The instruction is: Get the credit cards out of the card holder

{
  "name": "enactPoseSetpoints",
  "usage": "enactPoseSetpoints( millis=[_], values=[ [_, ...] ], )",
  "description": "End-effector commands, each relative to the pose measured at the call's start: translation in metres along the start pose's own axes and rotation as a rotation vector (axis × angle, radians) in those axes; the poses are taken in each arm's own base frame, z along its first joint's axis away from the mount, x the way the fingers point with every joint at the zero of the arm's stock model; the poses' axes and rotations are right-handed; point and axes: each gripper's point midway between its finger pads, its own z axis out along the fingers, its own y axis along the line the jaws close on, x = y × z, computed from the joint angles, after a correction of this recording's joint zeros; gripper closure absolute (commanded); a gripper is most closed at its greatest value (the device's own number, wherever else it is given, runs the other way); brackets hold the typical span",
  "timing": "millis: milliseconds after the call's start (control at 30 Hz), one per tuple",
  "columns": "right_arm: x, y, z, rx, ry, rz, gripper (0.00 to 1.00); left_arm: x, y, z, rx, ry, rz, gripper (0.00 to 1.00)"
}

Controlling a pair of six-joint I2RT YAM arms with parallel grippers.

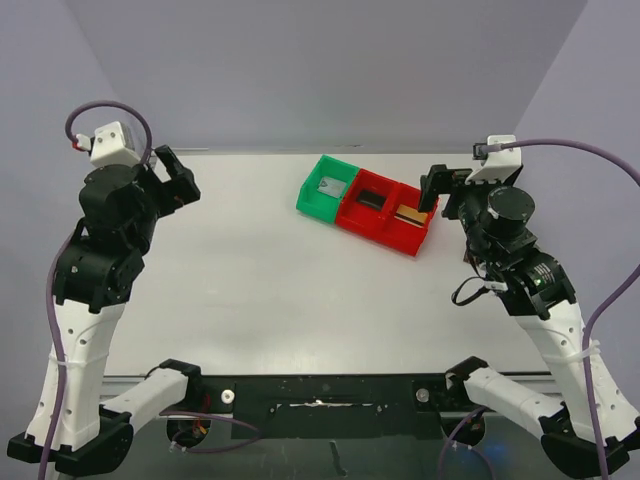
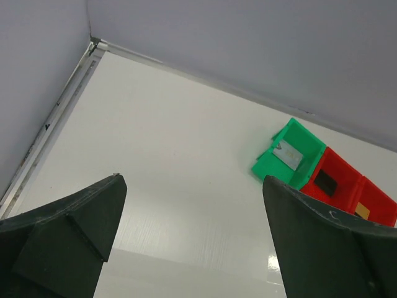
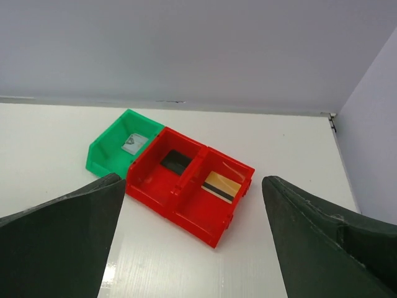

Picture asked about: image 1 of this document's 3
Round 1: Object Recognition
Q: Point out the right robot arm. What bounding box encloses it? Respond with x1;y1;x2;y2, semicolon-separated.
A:
418;165;639;479

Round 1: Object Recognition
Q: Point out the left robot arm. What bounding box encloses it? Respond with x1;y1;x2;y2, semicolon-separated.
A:
7;145;206;478

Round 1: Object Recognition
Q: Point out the gold card in bin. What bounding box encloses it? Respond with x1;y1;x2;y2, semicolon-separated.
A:
394;204;428;228

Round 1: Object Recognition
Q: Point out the black card in bin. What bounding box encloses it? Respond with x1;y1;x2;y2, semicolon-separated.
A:
356;189;386;211

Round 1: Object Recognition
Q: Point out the silver card in bin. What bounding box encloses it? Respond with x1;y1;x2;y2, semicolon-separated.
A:
317;176;347;198

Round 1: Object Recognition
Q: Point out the red right bin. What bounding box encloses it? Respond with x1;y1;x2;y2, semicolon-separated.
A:
378;183;438;257

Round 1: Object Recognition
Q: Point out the red bin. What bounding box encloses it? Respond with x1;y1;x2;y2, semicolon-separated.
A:
335;169;399;240
378;183;438;257

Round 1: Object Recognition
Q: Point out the red middle bin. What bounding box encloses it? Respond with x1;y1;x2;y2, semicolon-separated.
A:
335;169;399;240

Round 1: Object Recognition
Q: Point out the green plastic bin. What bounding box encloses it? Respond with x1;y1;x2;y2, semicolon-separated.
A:
296;155;360;224

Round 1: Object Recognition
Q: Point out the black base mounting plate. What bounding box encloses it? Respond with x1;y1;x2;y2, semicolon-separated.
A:
166;376;486;454

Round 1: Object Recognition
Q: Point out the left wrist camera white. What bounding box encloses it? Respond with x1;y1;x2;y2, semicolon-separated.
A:
90;121;140;168

